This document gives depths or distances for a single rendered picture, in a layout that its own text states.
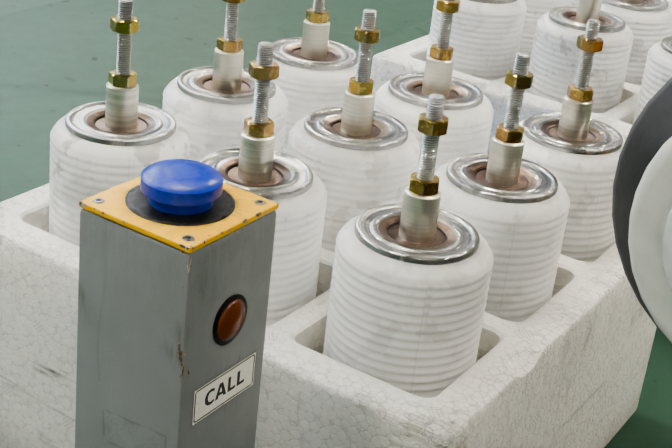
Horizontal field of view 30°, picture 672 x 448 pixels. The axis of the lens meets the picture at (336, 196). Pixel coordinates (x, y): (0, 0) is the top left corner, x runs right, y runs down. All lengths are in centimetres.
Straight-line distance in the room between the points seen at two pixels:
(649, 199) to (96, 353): 31
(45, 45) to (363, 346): 115
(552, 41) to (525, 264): 44
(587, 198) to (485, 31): 39
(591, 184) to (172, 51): 101
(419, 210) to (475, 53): 57
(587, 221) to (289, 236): 25
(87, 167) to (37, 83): 84
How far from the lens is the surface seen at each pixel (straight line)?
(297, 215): 78
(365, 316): 74
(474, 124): 97
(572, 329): 85
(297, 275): 81
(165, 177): 61
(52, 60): 177
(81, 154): 85
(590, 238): 95
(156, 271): 60
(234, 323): 62
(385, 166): 87
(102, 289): 63
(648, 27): 135
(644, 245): 46
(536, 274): 85
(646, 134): 47
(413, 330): 73
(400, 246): 73
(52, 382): 90
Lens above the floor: 58
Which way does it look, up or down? 24 degrees down
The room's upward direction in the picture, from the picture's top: 7 degrees clockwise
